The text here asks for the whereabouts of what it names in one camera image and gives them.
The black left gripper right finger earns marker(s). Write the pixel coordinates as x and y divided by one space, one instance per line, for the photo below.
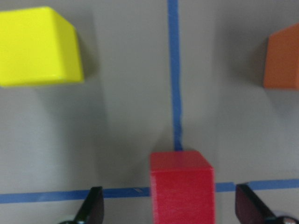
250 209

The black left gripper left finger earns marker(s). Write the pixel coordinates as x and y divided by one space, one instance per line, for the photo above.
92 209

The red wooden block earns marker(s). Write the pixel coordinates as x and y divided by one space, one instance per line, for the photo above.
182 188

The orange wooden block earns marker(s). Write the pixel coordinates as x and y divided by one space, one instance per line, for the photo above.
282 59

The yellow wooden block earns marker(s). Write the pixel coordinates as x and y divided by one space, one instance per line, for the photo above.
38 46

